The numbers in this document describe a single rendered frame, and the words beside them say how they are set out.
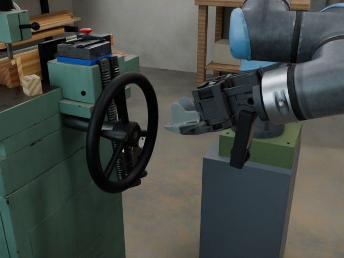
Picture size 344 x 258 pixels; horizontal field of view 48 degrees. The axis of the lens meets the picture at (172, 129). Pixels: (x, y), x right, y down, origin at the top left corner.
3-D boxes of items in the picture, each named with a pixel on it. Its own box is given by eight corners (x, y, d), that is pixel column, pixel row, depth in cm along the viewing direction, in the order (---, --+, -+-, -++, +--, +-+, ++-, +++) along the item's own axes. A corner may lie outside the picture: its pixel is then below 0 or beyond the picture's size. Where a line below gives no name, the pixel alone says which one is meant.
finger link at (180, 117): (157, 104, 75) (198, 94, 70) (167, 132, 77) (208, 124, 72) (149, 109, 73) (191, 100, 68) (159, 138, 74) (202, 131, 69)
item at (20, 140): (6, 157, 83) (3, 140, 81) (-59, 138, 91) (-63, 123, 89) (112, 100, 115) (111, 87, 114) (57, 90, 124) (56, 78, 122)
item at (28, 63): (24, 86, 95) (20, 55, 92) (20, 85, 96) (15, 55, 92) (81, 65, 113) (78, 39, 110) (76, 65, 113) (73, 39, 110)
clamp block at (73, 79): (93, 105, 91) (90, 68, 88) (49, 97, 97) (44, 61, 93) (127, 87, 104) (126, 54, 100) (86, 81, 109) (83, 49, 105)
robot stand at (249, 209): (219, 232, 183) (226, 125, 161) (284, 250, 172) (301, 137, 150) (198, 276, 158) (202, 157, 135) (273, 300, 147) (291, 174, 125)
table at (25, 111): (22, 157, 74) (17, 129, 71) (-80, 129, 86) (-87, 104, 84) (166, 77, 124) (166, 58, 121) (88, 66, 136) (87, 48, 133)
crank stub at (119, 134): (130, 132, 79) (128, 144, 79) (107, 127, 82) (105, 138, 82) (124, 132, 77) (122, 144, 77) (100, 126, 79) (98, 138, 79)
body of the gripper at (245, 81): (203, 80, 73) (265, 64, 66) (217, 122, 75) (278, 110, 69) (187, 92, 67) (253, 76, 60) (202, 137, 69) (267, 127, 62)
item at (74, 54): (90, 66, 89) (88, 42, 87) (54, 61, 94) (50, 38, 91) (122, 54, 100) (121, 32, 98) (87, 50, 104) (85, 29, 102)
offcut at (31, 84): (42, 93, 90) (40, 77, 88) (29, 96, 88) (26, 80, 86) (37, 90, 92) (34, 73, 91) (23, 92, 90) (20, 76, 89)
